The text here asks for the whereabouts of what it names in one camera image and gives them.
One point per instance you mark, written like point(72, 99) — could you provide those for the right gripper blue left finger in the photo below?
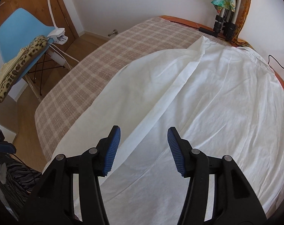
point(52, 198)

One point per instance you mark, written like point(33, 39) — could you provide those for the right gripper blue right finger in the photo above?
point(235, 202)

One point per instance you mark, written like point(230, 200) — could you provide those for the white button-up shirt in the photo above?
point(223, 100)

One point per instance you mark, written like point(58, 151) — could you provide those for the pink plaid bed blanket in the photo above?
point(64, 103)

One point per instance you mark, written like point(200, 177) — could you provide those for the leopard print cloth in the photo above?
point(11, 71)

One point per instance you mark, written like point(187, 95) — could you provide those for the white clip desk lamp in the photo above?
point(57, 37)

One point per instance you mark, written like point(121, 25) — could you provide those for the folded silver tripod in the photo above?
point(225, 20)

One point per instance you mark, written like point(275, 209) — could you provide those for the blue plastic chair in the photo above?
point(18, 31)

